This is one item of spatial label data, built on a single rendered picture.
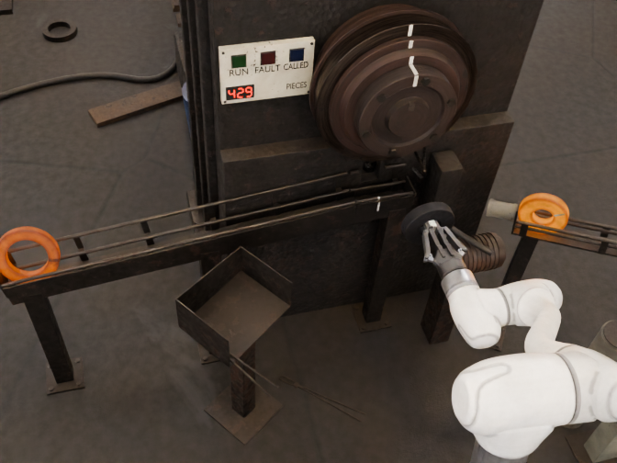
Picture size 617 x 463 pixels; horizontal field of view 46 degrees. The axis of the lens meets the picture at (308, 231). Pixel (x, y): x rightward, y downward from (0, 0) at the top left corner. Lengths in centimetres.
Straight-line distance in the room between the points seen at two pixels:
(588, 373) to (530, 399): 13
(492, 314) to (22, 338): 179
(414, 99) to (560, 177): 181
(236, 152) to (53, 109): 179
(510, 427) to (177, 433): 152
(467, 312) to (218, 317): 73
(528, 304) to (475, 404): 64
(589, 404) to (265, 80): 120
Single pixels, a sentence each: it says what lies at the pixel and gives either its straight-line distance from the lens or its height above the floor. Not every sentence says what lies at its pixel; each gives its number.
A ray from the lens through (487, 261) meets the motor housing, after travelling 253.
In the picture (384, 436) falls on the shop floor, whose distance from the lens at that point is 266.
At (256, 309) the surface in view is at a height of 60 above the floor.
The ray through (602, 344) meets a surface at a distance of 246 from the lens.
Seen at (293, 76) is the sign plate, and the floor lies 113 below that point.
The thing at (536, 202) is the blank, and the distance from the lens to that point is 239.
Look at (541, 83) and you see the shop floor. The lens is 424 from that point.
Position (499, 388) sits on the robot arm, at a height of 126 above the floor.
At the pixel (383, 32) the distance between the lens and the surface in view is 191.
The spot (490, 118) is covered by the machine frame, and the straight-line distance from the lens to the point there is 247.
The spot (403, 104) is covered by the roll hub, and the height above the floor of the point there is 117.
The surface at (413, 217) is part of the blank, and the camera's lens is 207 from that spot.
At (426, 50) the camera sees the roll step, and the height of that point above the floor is 128.
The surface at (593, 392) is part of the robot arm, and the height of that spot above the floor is 125.
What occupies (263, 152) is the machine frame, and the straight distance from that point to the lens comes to 221.
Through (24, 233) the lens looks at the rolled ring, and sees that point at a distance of 230.
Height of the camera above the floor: 237
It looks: 49 degrees down
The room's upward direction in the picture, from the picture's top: 5 degrees clockwise
